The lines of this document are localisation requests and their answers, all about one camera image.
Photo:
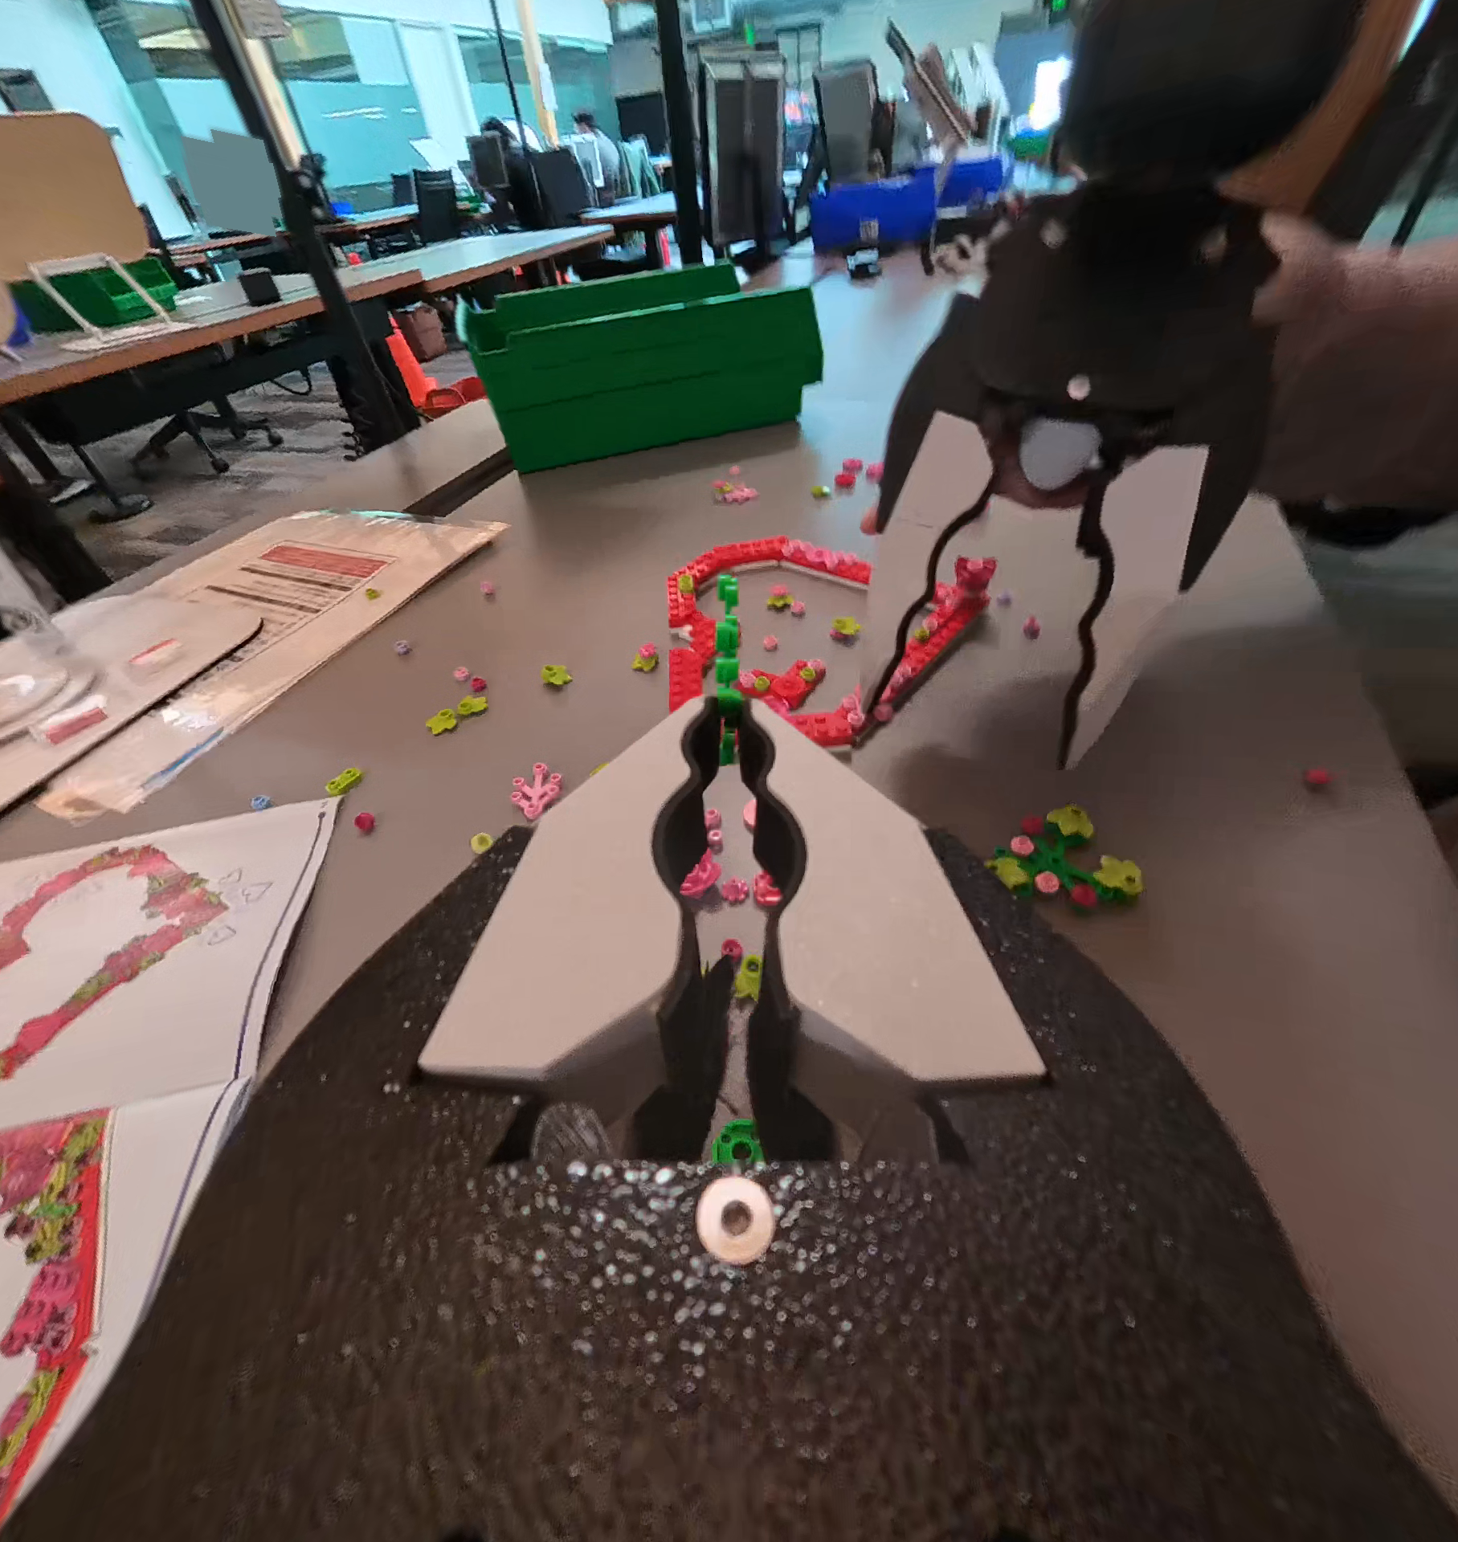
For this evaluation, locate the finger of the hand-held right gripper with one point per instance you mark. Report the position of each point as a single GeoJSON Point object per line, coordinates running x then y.
{"type": "Point", "coordinates": [911, 565]}
{"type": "Point", "coordinates": [1145, 577]}

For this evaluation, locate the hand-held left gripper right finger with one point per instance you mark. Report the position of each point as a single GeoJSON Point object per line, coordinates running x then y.
{"type": "Point", "coordinates": [911, 964]}

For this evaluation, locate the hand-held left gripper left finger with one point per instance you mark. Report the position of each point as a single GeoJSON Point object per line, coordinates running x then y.
{"type": "Point", "coordinates": [574, 964]}

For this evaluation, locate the red heart brick frame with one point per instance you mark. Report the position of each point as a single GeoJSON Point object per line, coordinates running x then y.
{"type": "Point", "coordinates": [749, 558]}

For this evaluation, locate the green vine brick stem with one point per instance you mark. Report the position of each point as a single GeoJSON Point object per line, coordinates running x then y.
{"type": "Point", "coordinates": [728, 625]}

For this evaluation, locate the person's right forearm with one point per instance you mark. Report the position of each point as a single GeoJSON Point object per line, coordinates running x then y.
{"type": "Point", "coordinates": [1360, 526]}

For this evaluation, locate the person's right hand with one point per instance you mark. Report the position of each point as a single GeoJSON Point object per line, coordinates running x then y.
{"type": "Point", "coordinates": [1367, 362]}

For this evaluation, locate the light pink branch brick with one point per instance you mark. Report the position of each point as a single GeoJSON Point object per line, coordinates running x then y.
{"type": "Point", "coordinates": [538, 788]}

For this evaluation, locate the green flowered brick stem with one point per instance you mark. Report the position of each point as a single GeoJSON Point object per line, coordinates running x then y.
{"type": "Point", "coordinates": [1062, 858]}

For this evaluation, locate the blue storage bin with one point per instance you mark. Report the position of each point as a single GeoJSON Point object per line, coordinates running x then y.
{"type": "Point", "coordinates": [898, 205]}

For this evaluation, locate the green round brick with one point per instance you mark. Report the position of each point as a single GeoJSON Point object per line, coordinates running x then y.
{"type": "Point", "coordinates": [739, 1143]}

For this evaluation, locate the scattered small loose bricks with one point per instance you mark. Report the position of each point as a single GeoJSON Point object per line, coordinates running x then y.
{"type": "Point", "coordinates": [441, 722]}

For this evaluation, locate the green plastic bin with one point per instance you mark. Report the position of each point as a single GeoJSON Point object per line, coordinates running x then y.
{"type": "Point", "coordinates": [646, 387]}

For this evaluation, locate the open instruction booklet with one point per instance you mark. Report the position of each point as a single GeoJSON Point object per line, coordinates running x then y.
{"type": "Point", "coordinates": [176, 999]}

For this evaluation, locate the black computer monitor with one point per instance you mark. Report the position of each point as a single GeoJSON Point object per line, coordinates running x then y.
{"type": "Point", "coordinates": [741, 145]}

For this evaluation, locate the clear bag with printed sheet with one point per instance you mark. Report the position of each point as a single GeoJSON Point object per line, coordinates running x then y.
{"type": "Point", "coordinates": [355, 565]}

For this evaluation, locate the orange traffic cone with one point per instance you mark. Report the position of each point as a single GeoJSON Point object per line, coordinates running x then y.
{"type": "Point", "coordinates": [411, 362]}

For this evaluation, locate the wooden office desk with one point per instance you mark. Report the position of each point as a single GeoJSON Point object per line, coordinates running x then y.
{"type": "Point", "coordinates": [259, 320]}

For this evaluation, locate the green storage bins on desk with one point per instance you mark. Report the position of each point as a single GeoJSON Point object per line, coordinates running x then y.
{"type": "Point", "coordinates": [102, 295]}

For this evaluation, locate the small beige panel on stand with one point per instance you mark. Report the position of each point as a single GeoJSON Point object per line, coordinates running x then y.
{"type": "Point", "coordinates": [41, 181]}

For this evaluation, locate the black metal frame post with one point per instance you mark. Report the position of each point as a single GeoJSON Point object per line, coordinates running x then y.
{"type": "Point", "coordinates": [319, 241]}

